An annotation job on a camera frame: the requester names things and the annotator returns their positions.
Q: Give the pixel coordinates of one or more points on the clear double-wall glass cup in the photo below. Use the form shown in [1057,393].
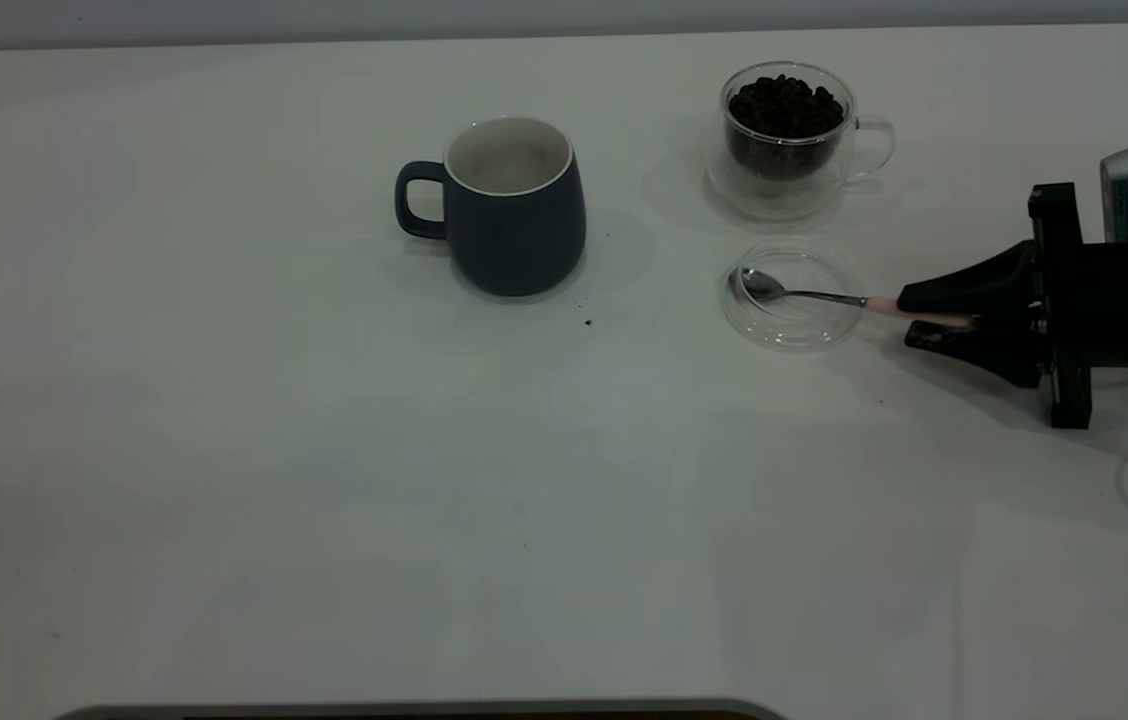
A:
[824,185]

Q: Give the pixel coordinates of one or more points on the dark coffee beans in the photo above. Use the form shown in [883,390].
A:
[784,115]

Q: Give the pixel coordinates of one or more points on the clear round glass saucer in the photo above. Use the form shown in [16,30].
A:
[794,325]

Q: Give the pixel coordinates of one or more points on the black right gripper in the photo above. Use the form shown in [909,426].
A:
[1124,305]

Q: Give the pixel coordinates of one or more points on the dark grey ceramic mug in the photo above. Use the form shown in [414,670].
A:
[519,235]

